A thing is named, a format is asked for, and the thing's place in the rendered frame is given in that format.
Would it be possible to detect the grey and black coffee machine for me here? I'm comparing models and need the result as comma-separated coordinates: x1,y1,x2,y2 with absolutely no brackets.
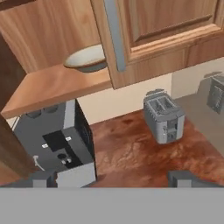
12,98,98,188

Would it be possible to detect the grey bar door handle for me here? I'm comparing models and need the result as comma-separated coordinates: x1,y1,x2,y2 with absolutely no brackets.
102,0,127,74

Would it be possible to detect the wooden cabinet door with panel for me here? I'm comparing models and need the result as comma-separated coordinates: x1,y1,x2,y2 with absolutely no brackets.
89,0,224,90

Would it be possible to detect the wooden cabinet with shelf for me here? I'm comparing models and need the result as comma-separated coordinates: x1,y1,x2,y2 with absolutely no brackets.
0,0,114,120

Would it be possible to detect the grey two-slot toaster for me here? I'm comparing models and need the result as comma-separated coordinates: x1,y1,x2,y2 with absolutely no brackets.
142,88,186,145

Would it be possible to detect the grey-white bowl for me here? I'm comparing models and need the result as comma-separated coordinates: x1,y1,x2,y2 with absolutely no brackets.
63,43,109,74

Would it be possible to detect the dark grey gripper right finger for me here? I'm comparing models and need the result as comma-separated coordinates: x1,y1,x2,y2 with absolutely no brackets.
167,170,224,188

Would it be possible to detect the dark wooden open cabinet door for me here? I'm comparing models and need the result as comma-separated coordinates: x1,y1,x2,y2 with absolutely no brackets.
0,32,40,187

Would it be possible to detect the grey steel fridge side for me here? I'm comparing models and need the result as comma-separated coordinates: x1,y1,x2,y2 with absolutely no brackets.
171,57,224,158

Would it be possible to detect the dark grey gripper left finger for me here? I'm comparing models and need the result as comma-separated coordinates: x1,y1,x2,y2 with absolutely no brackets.
2,170,58,188

